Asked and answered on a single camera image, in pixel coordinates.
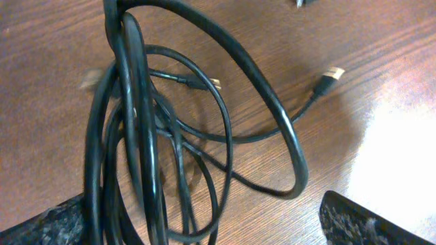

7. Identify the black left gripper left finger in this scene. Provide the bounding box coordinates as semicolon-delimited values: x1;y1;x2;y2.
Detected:
1;194;85;245

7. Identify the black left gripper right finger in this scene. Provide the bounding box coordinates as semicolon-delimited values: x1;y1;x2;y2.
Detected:
319;191;430;244

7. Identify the thick black power cable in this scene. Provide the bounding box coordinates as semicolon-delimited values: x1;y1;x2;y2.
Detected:
83;0;309;245

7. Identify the thin black USB cable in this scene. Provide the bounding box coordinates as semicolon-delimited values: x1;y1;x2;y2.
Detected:
102;66;345;245

